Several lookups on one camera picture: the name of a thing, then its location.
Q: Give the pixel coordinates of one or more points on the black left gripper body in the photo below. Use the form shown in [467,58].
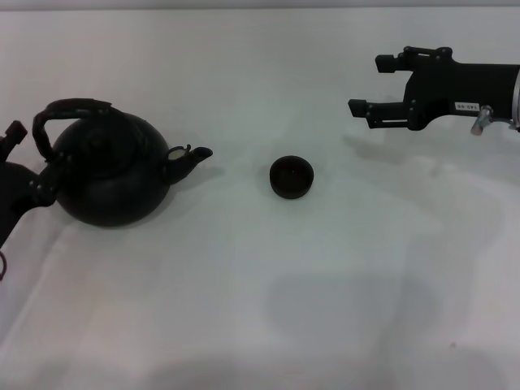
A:
[12,191]

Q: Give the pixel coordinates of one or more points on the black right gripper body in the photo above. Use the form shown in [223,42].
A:
[438,89]

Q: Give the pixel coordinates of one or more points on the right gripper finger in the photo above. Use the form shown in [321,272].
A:
[357,107]
[386,64]

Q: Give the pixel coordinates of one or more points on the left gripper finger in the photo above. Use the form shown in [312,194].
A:
[53,178]
[16,132]

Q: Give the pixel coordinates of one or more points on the small dark teacup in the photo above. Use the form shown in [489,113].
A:
[291,178]

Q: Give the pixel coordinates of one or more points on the silver plug connector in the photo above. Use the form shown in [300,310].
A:
[481,118]

